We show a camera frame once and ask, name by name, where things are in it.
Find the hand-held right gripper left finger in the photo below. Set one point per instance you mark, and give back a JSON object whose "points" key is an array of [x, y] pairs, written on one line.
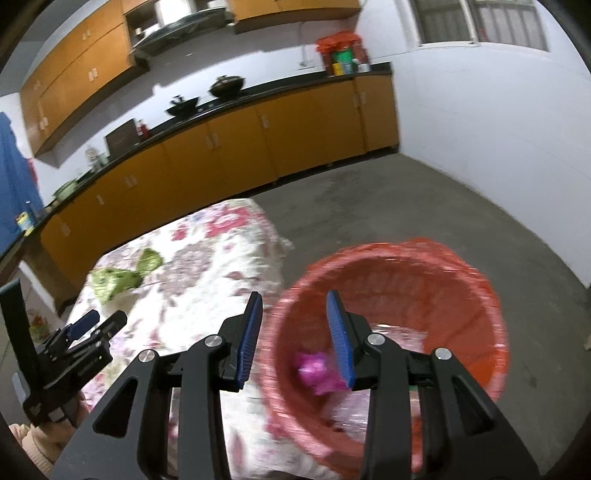
{"points": [[247, 341]]}

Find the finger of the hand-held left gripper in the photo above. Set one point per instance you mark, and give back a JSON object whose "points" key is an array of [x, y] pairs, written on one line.
{"points": [[113, 321], [85, 319]]}

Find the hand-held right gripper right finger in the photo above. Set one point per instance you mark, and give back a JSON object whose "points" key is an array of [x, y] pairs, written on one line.
{"points": [[339, 341]]}

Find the pink wrapper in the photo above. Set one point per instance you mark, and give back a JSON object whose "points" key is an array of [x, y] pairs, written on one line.
{"points": [[314, 369]]}

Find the red plastic waste basket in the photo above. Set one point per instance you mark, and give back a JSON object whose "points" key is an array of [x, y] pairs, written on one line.
{"points": [[295, 415]]}

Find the person's left forearm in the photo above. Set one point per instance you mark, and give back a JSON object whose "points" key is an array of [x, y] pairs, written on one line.
{"points": [[37, 443]]}

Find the large green plastic wrapper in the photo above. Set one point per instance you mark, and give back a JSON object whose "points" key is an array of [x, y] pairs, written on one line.
{"points": [[111, 281]]}

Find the small green plastic wrapper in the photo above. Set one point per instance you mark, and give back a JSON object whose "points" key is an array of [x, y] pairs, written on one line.
{"points": [[150, 261]]}

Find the floral tablecloth table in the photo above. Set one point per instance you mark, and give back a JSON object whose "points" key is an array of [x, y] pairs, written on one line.
{"points": [[198, 277]]}

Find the yellow and blue packet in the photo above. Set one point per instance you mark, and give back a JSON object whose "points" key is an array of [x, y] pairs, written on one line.
{"points": [[26, 223]]}

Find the green pot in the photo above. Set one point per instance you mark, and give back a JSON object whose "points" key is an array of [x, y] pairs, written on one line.
{"points": [[65, 190]]}

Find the blue hanging cloth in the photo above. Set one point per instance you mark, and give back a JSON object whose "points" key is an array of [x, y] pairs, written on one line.
{"points": [[16, 194]]}

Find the glass jar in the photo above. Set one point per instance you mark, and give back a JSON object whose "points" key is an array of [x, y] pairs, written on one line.
{"points": [[96, 158]]}

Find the brown cutting board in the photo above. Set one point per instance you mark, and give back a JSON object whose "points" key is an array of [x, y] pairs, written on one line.
{"points": [[121, 136]]}

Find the red bottle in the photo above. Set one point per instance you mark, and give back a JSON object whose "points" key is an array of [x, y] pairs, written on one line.
{"points": [[143, 130]]}

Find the orange kitchen base cabinets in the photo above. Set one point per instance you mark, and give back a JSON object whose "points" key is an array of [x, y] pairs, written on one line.
{"points": [[300, 134]]}

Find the small black wok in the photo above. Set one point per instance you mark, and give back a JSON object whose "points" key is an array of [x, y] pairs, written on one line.
{"points": [[182, 108]]}

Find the large black wok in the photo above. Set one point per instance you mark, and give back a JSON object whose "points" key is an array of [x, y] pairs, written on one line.
{"points": [[226, 87]]}

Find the white cup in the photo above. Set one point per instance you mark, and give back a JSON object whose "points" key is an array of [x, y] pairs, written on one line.
{"points": [[364, 68]]}

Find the green and yellow containers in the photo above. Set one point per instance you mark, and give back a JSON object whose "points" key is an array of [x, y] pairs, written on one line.
{"points": [[344, 62]]}

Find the orange bag on counter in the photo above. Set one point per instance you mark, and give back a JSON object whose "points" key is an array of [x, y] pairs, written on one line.
{"points": [[339, 41]]}

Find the range hood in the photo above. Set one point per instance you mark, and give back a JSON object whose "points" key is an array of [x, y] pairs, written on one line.
{"points": [[184, 27]]}

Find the window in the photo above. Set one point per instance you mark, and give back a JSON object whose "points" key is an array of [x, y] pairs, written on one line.
{"points": [[480, 21]]}

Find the orange wall cabinets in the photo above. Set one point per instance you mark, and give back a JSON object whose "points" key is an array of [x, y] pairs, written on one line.
{"points": [[74, 78]]}

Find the orange wall cabinet by window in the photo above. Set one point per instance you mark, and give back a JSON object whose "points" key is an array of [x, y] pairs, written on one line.
{"points": [[291, 8]]}

